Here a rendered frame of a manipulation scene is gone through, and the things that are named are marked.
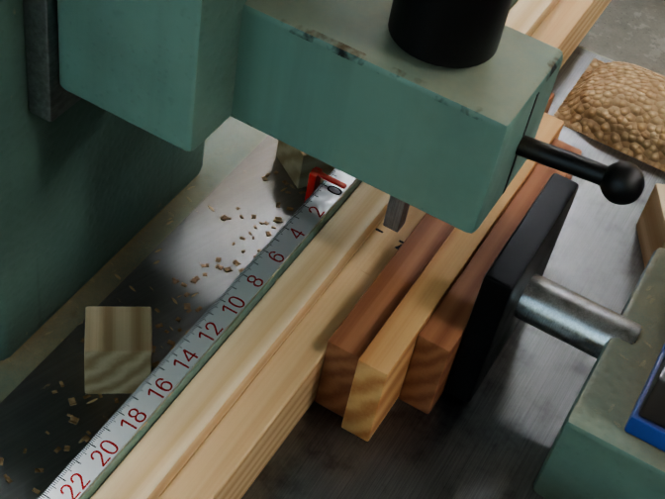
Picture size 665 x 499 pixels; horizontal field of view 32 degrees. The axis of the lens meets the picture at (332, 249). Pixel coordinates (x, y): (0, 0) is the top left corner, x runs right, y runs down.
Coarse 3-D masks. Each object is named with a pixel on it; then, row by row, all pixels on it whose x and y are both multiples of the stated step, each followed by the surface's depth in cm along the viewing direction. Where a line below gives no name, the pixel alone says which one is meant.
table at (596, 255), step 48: (576, 48) 84; (576, 144) 77; (576, 240) 71; (624, 240) 71; (576, 288) 68; (624, 288) 69; (528, 336) 65; (480, 384) 62; (528, 384) 63; (576, 384) 63; (336, 432) 59; (384, 432) 59; (432, 432) 60; (480, 432) 60; (528, 432) 60; (288, 480) 56; (336, 480) 57; (384, 480) 57; (432, 480) 58; (480, 480) 58; (528, 480) 58
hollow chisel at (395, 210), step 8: (392, 200) 61; (400, 200) 60; (392, 208) 61; (400, 208) 61; (408, 208) 62; (392, 216) 61; (400, 216) 61; (384, 224) 62; (392, 224) 62; (400, 224) 62
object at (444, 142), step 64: (256, 0) 54; (320, 0) 55; (384, 0) 55; (256, 64) 55; (320, 64) 53; (384, 64) 52; (512, 64) 53; (256, 128) 58; (320, 128) 56; (384, 128) 54; (448, 128) 52; (512, 128) 51; (448, 192) 54
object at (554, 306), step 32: (544, 192) 59; (576, 192) 60; (544, 224) 57; (512, 256) 56; (544, 256) 61; (480, 288) 55; (512, 288) 54; (544, 288) 59; (480, 320) 56; (512, 320) 61; (544, 320) 59; (576, 320) 58; (608, 320) 58; (480, 352) 58; (448, 384) 60
